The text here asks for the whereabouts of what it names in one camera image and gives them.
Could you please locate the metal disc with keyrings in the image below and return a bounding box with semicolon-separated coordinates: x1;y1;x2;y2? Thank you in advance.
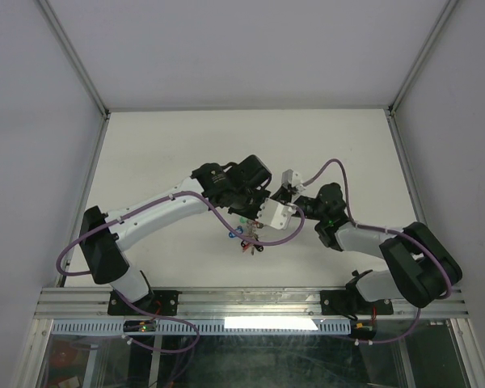
240;219;264;255

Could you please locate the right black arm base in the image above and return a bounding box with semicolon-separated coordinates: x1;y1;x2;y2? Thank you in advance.
319;270;394;321

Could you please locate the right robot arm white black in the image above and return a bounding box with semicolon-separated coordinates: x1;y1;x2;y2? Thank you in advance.
271;183;463;313

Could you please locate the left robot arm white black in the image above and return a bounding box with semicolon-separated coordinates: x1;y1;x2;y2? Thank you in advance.
79;155;272;314

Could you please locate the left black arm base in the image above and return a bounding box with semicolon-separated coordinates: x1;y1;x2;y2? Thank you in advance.
108;288;181;316

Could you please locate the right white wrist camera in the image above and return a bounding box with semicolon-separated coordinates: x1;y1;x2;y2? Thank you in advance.
281;169;305;193

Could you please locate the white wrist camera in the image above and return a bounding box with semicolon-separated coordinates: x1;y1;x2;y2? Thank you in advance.
257;198;297;230
281;169;305;193

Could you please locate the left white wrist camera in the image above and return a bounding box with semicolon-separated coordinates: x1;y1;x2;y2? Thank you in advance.
257;198;297;230

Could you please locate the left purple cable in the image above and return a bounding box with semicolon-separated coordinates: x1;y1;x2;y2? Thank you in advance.
55;190;306;277

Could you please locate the aluminium rail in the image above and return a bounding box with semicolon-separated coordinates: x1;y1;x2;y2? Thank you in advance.
36;285;468;320

